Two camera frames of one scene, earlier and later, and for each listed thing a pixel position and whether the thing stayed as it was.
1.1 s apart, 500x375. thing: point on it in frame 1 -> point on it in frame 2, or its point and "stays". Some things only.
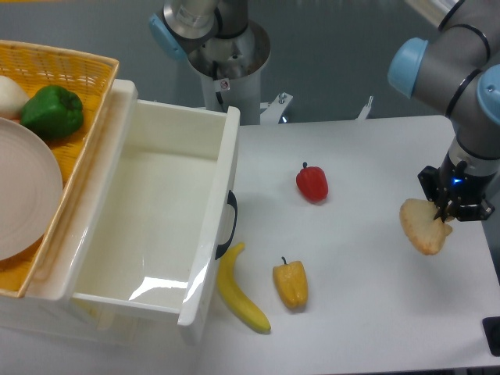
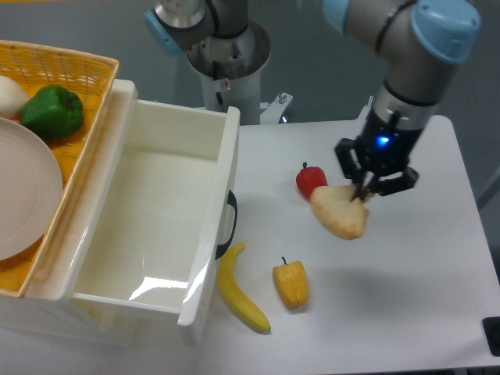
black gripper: x=455 y=192 -> x=380 y=157
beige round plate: x=30 y=191 stays
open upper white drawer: x=143 y=216 stays
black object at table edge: x=491 y=330 stays
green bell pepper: x=53 y=113 stays
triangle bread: x=417 y=219 -> x=344 y=217
